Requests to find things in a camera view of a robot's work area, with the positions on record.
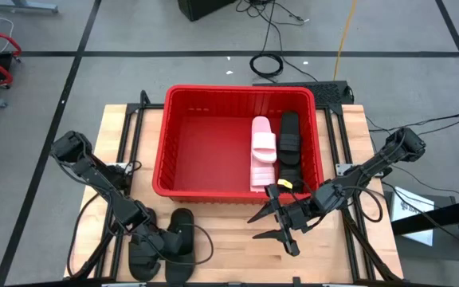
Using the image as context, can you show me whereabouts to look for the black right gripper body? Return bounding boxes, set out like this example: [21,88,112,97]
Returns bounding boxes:
[266,183,320,258]

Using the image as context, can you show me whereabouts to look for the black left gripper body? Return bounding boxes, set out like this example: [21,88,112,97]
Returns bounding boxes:
[153,229,185,258]

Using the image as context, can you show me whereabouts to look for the black slide sandal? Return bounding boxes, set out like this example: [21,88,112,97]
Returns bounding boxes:
[128,209,161,282]
[279,161,305,194]
[164,207,197,285]
[277,111,303,167]

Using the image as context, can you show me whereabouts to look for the red plastic bin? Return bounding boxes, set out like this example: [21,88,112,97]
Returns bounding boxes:
[152,84,325,205]

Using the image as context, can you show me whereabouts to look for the white printed paper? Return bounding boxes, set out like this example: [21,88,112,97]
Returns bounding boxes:
[390,186,436,247]

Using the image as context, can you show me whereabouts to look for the black perforated box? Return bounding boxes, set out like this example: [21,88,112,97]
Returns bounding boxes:
[253,81,355,106]

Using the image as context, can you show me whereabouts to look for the black metal bar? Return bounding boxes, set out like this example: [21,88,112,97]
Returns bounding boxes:
[390,197,459,236]

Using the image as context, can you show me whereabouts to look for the black floor box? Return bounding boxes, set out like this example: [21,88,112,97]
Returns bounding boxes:
[177,0,238,22]

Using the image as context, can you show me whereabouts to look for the grey metal floor foot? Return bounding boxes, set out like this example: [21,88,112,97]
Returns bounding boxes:
[0,0,60,15]

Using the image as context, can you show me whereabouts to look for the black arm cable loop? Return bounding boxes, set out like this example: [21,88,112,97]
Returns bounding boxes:
[145,222,215,266]

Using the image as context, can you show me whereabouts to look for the coiled black floor cable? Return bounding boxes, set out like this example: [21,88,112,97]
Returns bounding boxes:
[249,53,284,80]

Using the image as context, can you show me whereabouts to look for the yellow floor cable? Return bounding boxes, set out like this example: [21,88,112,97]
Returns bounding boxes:
[332,0,359,82]

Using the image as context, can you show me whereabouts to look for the tangled black floor cables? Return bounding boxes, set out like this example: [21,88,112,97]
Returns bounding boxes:
[235,0,307,55]

